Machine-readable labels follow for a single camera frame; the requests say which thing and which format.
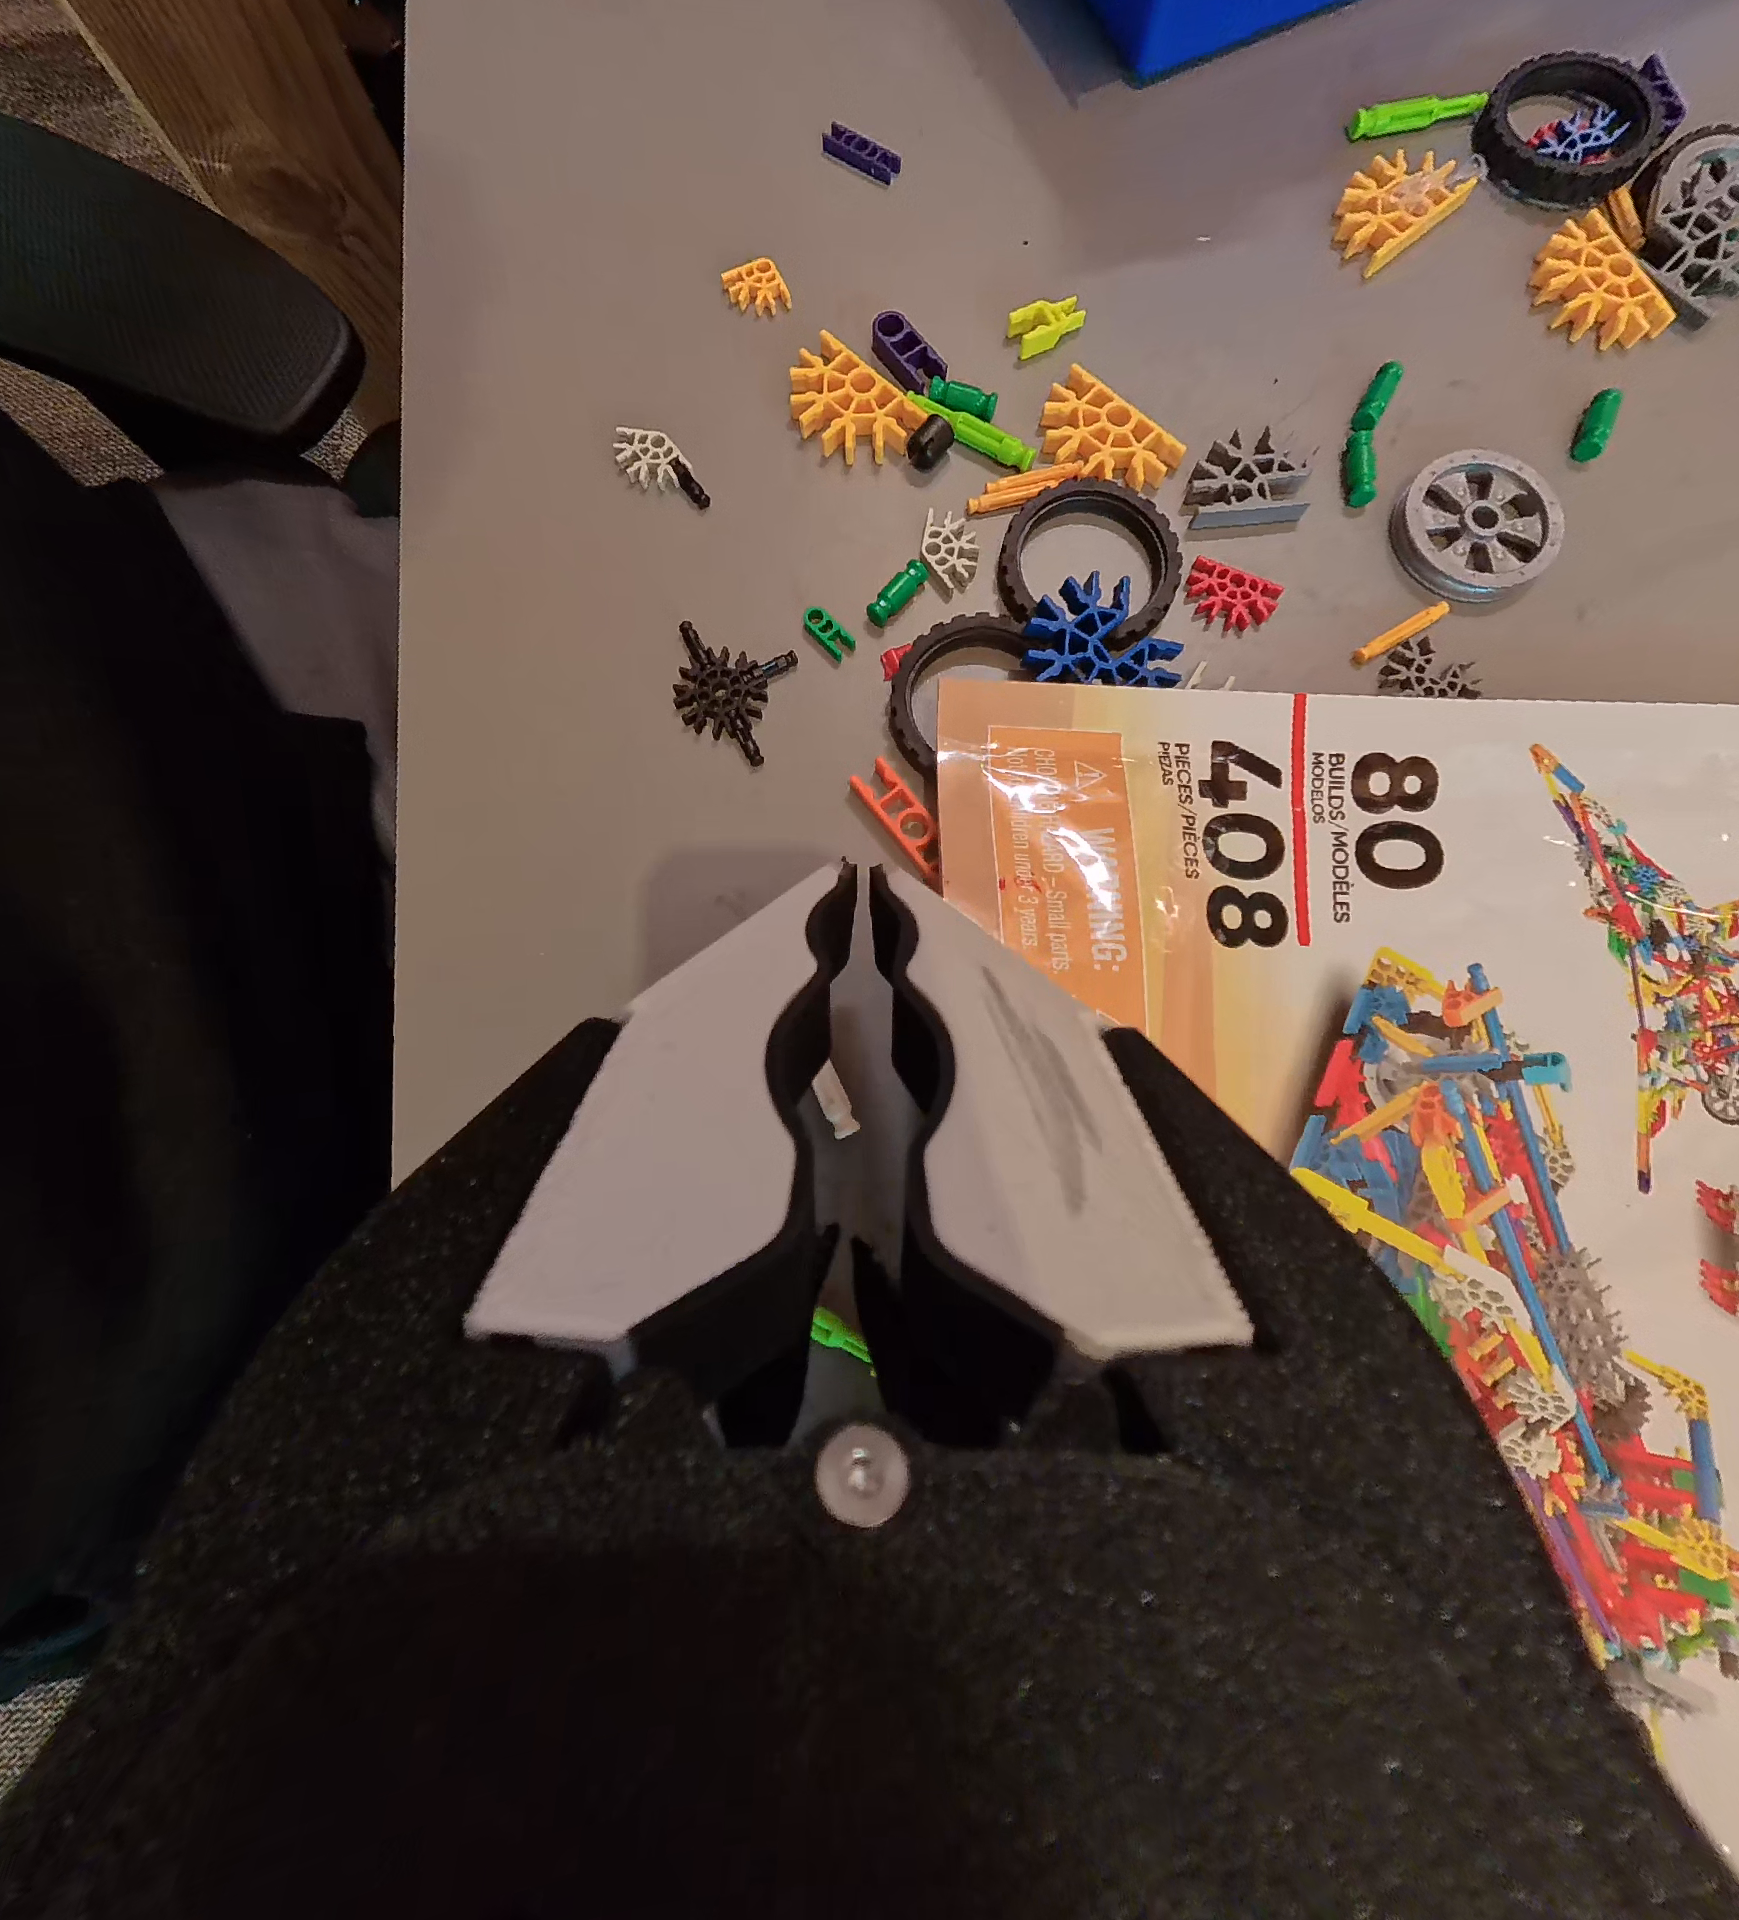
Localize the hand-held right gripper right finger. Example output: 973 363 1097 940
870 862 1256 1378

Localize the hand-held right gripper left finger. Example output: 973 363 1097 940
465 858 860 1375

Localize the black snowflake connector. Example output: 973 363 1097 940
672 645 769 748

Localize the blue plastic bin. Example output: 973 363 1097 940
1004 0 1358 86

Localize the orange ladder piece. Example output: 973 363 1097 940
849 753 946 888

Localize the printed toy packaging sheet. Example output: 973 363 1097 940
935 676 1739 1920

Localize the black rubber tire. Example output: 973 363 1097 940
887 612 1033 778
999 478 1187 619
1471 52 1668 209

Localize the blue snowflake connector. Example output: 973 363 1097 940
1022 570 1187 687

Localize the dark grey snowflake connector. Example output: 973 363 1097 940
1657 157 1739 294
1376 637 1482 702

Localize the red fan connector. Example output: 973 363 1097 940
1184 555 1287 634

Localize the dark grey fan connector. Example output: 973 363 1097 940
1181 427 1315 529

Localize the yellow fan connector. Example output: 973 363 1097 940
1037 365 1189 493
1528 211 1680 352
1330 150 1486 281
785 331 931 464

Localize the lime green rod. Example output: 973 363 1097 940
1346 91 1492 143
911 393 1039 470

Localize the grey spoked wheel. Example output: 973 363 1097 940
1386 446 1567 608

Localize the black office chair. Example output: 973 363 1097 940
0 96 401 519

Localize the wooden cabinet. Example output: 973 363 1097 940
51 0 406 429

